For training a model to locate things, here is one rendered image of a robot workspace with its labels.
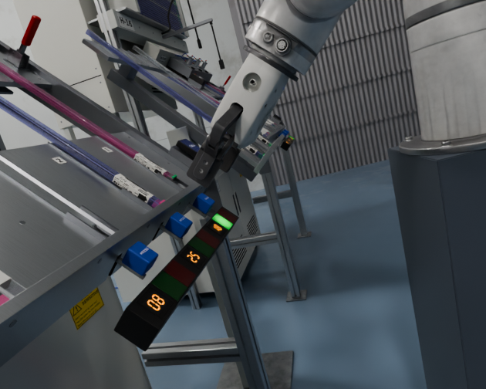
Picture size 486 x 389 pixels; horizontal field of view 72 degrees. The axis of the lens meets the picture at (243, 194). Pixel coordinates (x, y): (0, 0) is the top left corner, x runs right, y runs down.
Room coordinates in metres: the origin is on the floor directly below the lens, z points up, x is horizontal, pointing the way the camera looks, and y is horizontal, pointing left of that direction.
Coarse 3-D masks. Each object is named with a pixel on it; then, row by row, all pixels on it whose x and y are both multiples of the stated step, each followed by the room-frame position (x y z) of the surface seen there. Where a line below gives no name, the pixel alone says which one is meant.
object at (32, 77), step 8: (0, 56) 0.73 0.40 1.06; (8, 64) 0.71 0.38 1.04; (0, 72) 0.65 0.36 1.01; (16, 72) 0.70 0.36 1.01; (24, 72) 0.72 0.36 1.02; (32, 72) 0.74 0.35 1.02; (0, 80) 0.62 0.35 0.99; (8, 80) 0.64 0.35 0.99; (32, 80) 0.70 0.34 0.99; (40, 80) 0.72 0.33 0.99; (0, 88) 0.70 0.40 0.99; (48, 88) 0.73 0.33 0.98
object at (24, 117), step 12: (0, 96) 0.54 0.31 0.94; (0, 108) 0.53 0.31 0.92; (12, 108) 0.52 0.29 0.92; (24, 120) 0.52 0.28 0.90; (36, 120) 0.52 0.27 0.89; (48, 132) 0.51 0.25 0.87; (60, 144) 0.51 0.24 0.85; (72, 144) 0.51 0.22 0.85; (84, 156) 0.50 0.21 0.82; (96, 168) 0.49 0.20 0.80; (108, 168) 0.49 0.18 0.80; (156, 204) 0.47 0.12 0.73
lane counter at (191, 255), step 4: (188, 248) 0.45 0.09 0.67; (184, 252) 0.43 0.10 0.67; (188, 252) 0.44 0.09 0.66; (192, 252) 0.44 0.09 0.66; (196, 252) 0.45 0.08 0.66; (184, 256) 0.43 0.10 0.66; (188, 256) 0.43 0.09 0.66; (192, 256) 0.43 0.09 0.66; (196, 256) 0.44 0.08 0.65; (200, 256) 0.44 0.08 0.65; (188, 260) 0.42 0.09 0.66; (192, 260) 0.43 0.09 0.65; (196, 260) 0.43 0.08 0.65; (200, 260) 0.43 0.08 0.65; (204, 260) 0.44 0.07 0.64; (196, 264) 0.42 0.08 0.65; (200, 264) 0.43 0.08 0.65
